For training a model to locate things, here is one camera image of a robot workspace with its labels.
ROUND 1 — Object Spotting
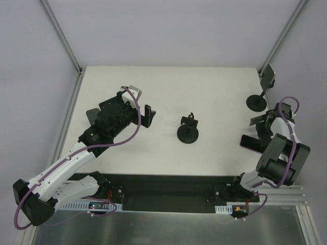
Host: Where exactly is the black phone stand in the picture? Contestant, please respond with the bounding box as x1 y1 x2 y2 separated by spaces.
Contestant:
246 79 275 112
177 112 199 144

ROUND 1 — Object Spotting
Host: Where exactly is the black phone purple edge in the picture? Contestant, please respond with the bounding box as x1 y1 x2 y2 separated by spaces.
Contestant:
240 135 266 154

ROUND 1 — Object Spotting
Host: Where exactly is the black phone silver edge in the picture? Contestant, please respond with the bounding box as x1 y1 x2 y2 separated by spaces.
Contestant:
260 64 276 91

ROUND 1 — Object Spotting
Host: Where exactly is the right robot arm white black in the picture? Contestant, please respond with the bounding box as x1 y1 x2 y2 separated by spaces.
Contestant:
230 103 311 202

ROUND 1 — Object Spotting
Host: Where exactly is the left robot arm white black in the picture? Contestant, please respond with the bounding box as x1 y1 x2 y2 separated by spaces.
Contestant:
13 86 156 230

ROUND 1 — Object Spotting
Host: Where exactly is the dark grey phone flat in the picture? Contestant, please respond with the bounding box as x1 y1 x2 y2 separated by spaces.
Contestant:
86 108 100 125

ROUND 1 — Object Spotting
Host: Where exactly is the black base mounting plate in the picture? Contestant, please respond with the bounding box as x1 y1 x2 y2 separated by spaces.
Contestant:
63 172 261 212

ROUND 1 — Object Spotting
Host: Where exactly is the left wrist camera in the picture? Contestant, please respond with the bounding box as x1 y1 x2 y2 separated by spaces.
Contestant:
121 85 142 101

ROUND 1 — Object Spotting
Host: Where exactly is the aluminium frame rail left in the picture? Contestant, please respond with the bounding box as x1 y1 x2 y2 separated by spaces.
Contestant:
46 68 86 168

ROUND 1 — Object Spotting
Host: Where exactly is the white cable duct right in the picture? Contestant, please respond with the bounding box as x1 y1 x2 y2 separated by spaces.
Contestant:
215 205 233 215

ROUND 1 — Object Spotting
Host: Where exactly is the white cable duct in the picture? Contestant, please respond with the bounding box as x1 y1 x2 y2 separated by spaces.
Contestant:
215 205 233 215
59 201 115 212

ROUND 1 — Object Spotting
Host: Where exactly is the white cable duct left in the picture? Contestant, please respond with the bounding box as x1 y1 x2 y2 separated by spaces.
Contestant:
59 201 115 212

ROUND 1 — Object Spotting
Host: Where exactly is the aluminium frame post left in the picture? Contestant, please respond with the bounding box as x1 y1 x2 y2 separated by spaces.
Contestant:
38 0 85 75

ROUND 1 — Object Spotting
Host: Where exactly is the aluminium frame post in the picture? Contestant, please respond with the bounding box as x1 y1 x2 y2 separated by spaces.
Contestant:
38 0 85 75
258 0 309 78

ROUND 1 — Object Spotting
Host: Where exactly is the aluminium frame post right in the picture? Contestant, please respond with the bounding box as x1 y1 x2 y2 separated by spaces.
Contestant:
258 0 309 78

